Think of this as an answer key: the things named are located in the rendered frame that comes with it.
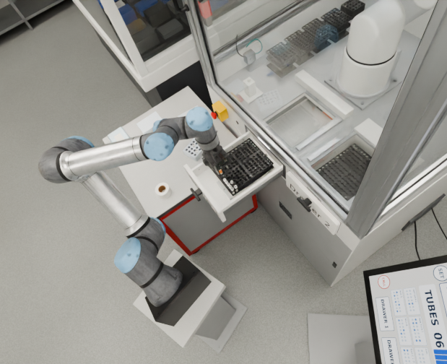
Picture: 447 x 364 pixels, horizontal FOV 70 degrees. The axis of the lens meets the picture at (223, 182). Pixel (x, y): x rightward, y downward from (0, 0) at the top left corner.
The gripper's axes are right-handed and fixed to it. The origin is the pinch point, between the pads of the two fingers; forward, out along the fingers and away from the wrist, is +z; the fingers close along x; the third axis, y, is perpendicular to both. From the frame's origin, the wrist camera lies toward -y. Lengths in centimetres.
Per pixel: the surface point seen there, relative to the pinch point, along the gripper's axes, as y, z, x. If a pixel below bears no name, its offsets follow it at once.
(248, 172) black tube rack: 5.0, 9.6, 9.9
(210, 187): -2.9, 15.4, -6.4
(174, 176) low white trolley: -24.0, 22.6, -16.8
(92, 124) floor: -175, 97, -50
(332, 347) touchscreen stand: 78, 96, 0
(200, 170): -11.8, 12.6, -5.5
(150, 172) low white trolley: -34.4, 22.3, -25.4
